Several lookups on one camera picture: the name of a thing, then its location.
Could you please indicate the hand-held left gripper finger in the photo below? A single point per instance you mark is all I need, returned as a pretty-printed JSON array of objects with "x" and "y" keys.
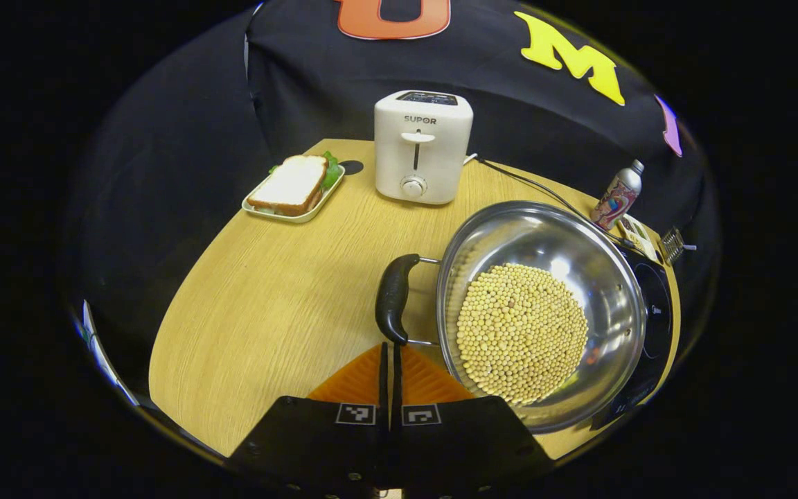
[
  {"x": 384, "y": 381},
  {"x": 397, "y": 381}
]

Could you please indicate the pile of soybeans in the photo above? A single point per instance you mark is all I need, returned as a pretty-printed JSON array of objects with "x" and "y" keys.
[{"x": 520, "y": 333}]

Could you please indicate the black induction cooktop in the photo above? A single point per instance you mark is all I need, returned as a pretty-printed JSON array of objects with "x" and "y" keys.
[{"x": 655, "y": 312}]

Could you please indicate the pale green rectangular plate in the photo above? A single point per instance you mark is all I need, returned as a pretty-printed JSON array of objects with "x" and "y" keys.
[{"x": 316, "y": 211}]

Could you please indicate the toast sandwich with lettuce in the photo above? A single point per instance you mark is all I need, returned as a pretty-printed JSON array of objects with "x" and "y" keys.
[{"x": 291, "y": 184}]

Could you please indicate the white toaster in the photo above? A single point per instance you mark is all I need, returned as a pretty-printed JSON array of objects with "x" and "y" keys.
[{"x": 423, "y": 152}]

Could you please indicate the white tray of beans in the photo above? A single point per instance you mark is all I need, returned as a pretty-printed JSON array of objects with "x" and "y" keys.
[{"x": 638, "y": 237}]

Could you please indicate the patterned metal drink bottle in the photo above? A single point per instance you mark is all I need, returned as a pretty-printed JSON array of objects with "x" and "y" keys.
[{"x": 617, "y": 197}]

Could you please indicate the black backdrop cloth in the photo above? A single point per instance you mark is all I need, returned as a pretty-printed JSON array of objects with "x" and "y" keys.
[{"x": 184, "y": 173}]

